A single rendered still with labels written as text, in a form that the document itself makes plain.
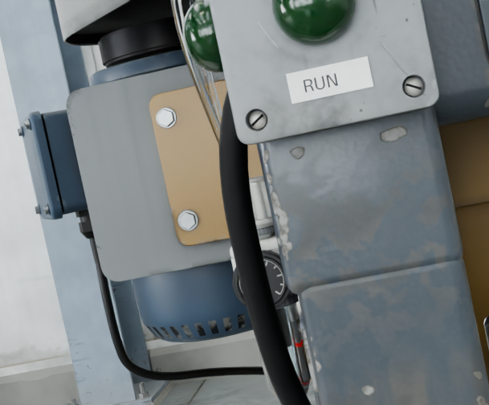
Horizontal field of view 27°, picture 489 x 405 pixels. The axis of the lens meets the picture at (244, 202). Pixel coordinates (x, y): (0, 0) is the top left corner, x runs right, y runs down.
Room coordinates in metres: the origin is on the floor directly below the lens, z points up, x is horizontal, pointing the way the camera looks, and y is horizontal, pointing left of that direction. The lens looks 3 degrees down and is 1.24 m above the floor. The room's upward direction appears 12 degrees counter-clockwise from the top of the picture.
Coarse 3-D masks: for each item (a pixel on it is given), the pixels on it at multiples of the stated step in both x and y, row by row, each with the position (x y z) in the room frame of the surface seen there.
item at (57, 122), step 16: (32, 112) 0.84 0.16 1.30; (48, 112) 0.85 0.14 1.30; (64, 112) 0.85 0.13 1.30; (32, 128) 0.84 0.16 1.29; (48, 128) 0.84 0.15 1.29; (64, 128) 0.84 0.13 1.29; (32, 144) 0.86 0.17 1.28; (48, 144) 0.84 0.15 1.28; (64, 144) 0.84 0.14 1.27; (32, 160) 0.89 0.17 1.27; (48, 160) 0.84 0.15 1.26; (64, 160) 0.84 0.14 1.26; (32, 176) 0.93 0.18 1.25; (48, 176) 0.84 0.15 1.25; (64, 176) 0.84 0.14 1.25; (80, 176) 0.85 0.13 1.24; (48, 192) 0.84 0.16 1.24; (64, 192) 0.84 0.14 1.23; (80, 192) 0.84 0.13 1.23; (48, 208) 0.84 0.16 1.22; (64, 208) 0.84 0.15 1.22; (80, 208) 0.85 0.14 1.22; (80, 224) 0.89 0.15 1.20
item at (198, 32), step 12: (204, 0) 0.39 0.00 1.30; (192, 12) 0.38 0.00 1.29; (204, 12) 0.38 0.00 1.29; (192, 24) 0.38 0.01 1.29; (204, 24) 0.38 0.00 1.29; (192, 36) 0.38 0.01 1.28; (204, 36) 0.38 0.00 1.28; (192, 48) 0.39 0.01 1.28; (204, 48) 0.38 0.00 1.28; (216, 48) 0.38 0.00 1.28; (204, 60) 0.39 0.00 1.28; (216, 60) 0.38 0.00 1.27
